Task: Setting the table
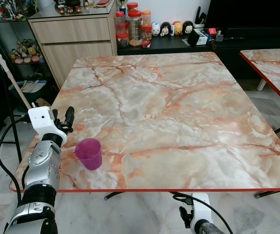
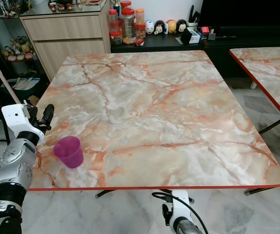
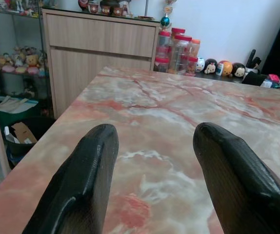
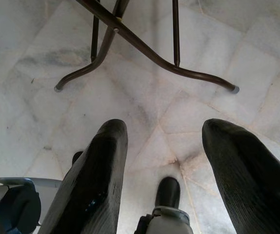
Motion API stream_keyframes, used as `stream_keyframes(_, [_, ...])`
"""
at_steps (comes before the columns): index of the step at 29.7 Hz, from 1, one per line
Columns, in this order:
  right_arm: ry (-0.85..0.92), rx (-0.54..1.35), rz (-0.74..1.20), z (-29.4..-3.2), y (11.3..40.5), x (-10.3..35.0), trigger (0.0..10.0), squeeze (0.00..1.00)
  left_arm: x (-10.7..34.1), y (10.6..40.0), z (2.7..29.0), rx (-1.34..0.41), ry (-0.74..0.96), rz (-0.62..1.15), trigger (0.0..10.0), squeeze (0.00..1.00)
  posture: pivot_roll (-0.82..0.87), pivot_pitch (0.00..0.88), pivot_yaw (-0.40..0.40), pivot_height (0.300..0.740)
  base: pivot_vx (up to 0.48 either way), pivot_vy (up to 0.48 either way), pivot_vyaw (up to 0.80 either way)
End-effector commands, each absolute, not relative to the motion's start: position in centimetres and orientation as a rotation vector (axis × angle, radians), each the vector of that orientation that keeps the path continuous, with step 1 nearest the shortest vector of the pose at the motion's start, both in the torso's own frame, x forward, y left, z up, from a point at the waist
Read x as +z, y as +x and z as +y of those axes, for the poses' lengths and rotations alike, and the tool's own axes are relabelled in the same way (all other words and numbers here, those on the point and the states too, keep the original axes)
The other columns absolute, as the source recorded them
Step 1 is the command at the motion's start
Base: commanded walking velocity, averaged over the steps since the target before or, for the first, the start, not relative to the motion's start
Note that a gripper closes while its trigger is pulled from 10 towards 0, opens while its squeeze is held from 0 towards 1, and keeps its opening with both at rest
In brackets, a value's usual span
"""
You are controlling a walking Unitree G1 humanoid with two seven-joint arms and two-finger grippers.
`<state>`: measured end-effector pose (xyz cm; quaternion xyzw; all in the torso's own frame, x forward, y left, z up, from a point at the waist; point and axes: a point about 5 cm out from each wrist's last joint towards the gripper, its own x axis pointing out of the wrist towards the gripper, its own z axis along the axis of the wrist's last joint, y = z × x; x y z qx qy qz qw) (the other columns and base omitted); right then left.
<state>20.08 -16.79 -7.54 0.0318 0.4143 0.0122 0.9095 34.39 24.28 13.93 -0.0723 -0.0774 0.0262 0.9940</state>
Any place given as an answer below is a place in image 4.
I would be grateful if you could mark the brown metal table leg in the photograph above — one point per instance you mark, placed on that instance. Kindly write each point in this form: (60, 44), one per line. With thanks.
(104, 46)
(140, 44)

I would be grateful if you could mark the black metal table strut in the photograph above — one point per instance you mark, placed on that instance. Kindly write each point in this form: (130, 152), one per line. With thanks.
(95, 39)
(176, 31)

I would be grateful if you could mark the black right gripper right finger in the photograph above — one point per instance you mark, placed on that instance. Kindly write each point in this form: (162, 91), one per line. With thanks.
(247, 185)

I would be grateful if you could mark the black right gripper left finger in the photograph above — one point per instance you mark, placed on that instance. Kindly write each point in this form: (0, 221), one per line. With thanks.
(93, 185)

